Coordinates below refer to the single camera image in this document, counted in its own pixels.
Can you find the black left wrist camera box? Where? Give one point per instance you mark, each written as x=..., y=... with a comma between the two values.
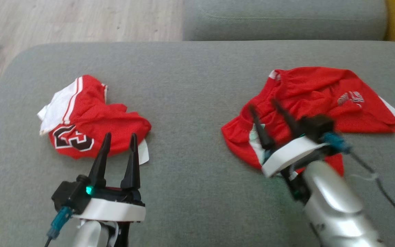
x=69, y=195

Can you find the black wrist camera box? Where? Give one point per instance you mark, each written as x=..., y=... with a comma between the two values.
x=69, y=195
x=315, y=125

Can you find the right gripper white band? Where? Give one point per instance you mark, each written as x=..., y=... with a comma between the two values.
x=290, y=154

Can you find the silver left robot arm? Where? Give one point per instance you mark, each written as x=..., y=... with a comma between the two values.
x=87, y=235

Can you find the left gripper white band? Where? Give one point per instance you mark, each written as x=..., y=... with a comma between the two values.
x=115, y=209

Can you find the grey fabric sofa seat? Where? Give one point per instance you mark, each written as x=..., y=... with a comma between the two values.
x=190, y=103

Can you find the grey sofa cushion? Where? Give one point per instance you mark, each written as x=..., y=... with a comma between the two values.
x=286, y=20

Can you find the red shorts with white stripe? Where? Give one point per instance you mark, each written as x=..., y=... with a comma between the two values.
x=314, y=89

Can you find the red jersey with black number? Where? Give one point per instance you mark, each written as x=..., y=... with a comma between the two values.
x=94, y=116

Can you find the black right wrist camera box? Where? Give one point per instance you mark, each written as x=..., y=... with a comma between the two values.
x=315, y=125

